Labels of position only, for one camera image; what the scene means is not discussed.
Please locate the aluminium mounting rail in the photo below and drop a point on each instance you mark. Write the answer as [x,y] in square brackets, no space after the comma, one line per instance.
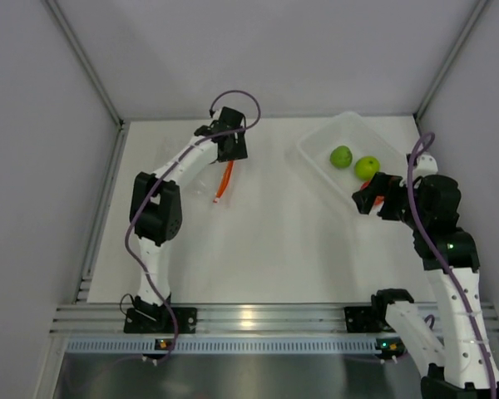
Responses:
[214,319]

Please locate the clear zip top bag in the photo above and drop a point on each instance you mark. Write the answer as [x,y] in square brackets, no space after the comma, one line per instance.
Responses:
[213,184]

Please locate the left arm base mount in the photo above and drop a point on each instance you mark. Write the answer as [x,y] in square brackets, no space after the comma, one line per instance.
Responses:
[140,321]

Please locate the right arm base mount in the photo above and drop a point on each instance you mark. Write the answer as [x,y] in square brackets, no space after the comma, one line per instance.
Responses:
[364,319]

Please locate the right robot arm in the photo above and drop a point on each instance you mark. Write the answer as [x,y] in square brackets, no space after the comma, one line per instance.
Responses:
[459,363]

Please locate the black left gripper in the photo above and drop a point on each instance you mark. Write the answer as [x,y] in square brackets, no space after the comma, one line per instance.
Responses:
[238,150]

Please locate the white perforated plastic basket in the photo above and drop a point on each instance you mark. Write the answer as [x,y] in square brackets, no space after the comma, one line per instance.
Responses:
[349,129]

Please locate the green fake lime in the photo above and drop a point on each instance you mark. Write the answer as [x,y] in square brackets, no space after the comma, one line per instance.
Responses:
[341,157]

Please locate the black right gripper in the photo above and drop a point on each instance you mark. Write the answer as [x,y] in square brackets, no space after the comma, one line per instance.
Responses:
[381,184]

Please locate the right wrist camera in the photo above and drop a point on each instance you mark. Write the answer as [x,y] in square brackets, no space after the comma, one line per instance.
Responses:
[423,165]

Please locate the white slotted cable duct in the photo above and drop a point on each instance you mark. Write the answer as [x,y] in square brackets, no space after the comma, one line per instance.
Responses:
[236,345]

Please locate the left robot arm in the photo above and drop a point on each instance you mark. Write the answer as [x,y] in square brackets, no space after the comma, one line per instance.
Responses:
[156,218]

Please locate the green fake apple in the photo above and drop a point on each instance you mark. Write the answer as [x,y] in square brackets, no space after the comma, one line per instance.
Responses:
[366,167]

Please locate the red fake tomato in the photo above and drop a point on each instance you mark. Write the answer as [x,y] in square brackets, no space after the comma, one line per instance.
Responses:
[377,199]

